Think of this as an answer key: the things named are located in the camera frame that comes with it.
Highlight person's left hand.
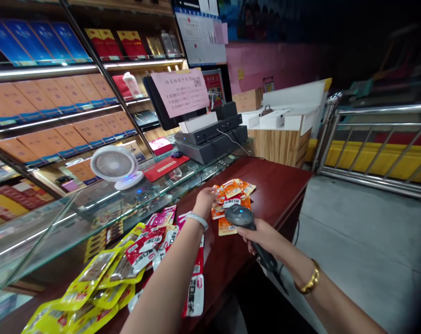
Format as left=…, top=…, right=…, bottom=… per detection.
left=192, top=187, right=221, bottom=216

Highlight person's right hand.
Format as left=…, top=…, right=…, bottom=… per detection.
left=236, top=219, right=295, bottom=261

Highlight person's right fingers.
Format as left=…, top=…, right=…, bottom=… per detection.
left=236, top=226, right=259, bottom=246

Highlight dark grey barcode scanner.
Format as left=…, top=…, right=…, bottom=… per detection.
left=224, top=204, right=279, bottom=273

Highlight pile of orange snack packets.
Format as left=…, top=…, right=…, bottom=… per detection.
left=210, top=178, right=257, bottom=237

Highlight black cash register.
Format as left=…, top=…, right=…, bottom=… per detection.
left=142, top=69, right=249, bottom=166

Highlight pink gift box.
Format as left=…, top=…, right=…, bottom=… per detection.
left=148, top=137, right=174, bottom=156

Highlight pile of red snack packets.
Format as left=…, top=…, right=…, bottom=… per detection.
left=124, top=204, right=206, bottom=318

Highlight brown cardboard box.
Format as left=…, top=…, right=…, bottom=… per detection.
left=231, top=87, right=264, bottom=113

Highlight white desk fan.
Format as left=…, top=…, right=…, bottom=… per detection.
left=89, top=145, right=145, bottom=191

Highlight pink paper notice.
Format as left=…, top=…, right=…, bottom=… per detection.
left=150, top=68, right=211, bottom=119

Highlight glass display counter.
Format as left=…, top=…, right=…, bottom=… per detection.
left=0, top=138, right=255, bottom=314

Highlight pile of yellow snack packets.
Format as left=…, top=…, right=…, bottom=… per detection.
left=21, top=222, right=147, bottom=334

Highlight framed notice board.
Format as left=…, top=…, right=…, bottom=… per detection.
left=171, top=0, right=229, bottom=69

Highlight steel railing gate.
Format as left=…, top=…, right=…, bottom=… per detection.
left=313, top=91, right=421, bottom=201

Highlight yellow barrier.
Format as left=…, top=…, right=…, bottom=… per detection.
left=306, top=138, right=421, bottom=186

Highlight wall shelf with cartons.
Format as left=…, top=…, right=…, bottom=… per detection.
left=0, top=0, right=191, bottom=230

